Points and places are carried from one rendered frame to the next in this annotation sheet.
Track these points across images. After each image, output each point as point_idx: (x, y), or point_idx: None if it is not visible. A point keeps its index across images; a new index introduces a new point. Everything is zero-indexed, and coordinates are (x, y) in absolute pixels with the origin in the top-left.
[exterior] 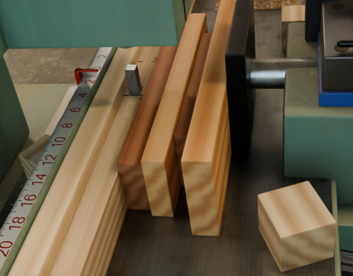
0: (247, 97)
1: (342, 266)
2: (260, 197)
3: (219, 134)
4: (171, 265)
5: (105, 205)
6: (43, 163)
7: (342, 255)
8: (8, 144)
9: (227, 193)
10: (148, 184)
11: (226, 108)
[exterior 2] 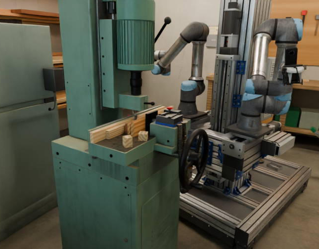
0: (148, 121)
1: (203, 219)
2: (140, 131)
3: (139, 122)
4: None
5: (120, 127)
6: (115, 120)
7: (203, 214)
8: None
9: None
10: (127, 127)
11: (144, 122)
